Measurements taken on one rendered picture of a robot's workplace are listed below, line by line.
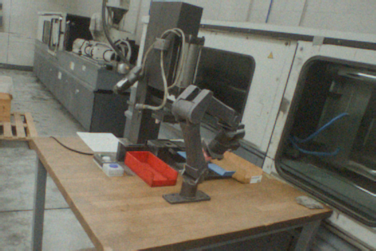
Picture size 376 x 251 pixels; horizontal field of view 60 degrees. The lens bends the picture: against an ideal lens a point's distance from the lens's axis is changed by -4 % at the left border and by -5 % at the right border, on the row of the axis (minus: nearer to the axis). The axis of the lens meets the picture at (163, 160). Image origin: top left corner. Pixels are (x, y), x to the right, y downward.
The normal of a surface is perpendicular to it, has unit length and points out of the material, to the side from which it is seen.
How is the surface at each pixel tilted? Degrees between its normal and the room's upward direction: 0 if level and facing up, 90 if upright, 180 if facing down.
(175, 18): 90
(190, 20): 90
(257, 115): 90
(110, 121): 90
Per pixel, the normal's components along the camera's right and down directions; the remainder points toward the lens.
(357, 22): -0.86, 0.00
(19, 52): 0.47, 0.37
